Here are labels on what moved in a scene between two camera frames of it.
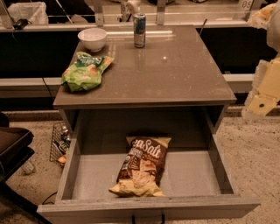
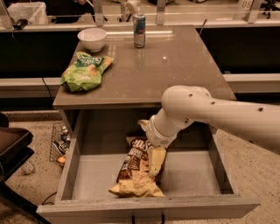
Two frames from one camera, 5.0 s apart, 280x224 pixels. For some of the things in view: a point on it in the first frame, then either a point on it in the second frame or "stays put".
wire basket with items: [60, 142] stays put
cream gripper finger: [257, 106] to [157, 157]
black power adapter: [21, 24] stays put
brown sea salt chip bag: [143, 167] stays put
